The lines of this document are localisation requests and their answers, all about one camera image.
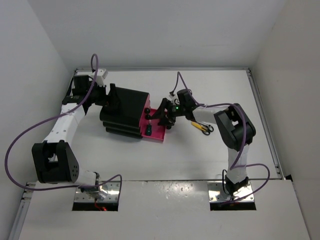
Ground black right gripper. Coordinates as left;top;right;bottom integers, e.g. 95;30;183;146
151;98;186;127

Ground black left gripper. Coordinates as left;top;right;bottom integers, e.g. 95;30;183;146
86;81;120;108

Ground pink bottom drawer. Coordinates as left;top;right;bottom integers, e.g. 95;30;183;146
139;107;166;143

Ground green screwdriver bit tool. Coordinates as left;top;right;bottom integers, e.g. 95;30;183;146
145;123;152;136

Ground black drawer cabinet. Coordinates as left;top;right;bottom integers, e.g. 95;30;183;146
99;86;150;139

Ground yellow utility knife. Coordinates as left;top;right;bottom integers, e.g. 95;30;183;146
191;121;207;132

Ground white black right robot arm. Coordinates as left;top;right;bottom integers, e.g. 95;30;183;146
148;89;256;196

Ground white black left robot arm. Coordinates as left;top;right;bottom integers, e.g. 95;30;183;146
31;73;112;190

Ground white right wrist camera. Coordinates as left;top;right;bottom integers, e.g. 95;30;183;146
169;91;179;105

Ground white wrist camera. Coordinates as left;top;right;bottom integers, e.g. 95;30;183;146
91;68;108;86
169;91;179;105

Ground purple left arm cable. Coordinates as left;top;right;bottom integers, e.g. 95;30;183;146
4;53;123;192

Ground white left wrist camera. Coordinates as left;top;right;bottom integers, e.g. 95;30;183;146
91;68;108;86

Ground black handled scissors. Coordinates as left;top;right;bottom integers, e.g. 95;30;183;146
198;122;214;136

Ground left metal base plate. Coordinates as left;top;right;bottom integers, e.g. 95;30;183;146
74;181;121;204

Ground metal base plate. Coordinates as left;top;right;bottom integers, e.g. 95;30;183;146
207;180;255;202
74;181;121;204

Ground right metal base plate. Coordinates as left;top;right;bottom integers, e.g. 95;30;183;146
207;180;255;202

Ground aluminium frame rail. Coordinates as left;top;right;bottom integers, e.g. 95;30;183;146
245;68;286;180

